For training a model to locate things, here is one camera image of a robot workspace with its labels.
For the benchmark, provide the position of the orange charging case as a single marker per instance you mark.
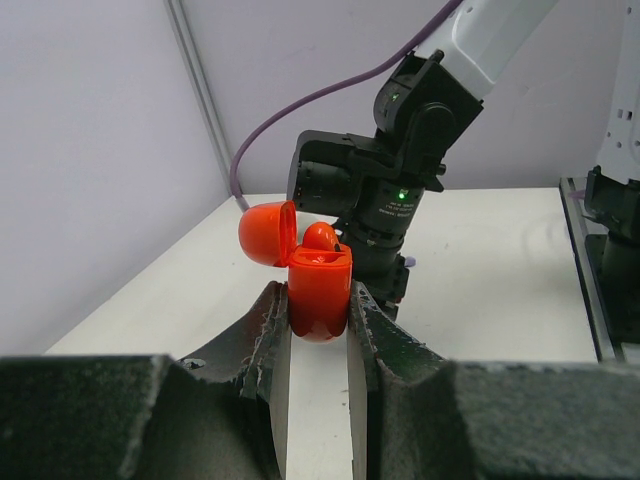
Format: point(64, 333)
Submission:
point(319, 282)

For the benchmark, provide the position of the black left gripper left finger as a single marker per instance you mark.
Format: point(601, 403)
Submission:
point(221, 412)

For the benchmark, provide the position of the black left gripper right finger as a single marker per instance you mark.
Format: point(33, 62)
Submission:
point(417, 415)

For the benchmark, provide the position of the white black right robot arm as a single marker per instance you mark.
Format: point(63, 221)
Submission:
point(436, 89)

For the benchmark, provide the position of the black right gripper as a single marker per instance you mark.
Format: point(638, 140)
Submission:
point(377, 262)

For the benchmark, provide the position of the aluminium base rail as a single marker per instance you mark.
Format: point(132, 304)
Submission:
point(603, 222)

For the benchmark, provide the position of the aluminium frame post left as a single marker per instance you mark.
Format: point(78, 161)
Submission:
point(186, 41)

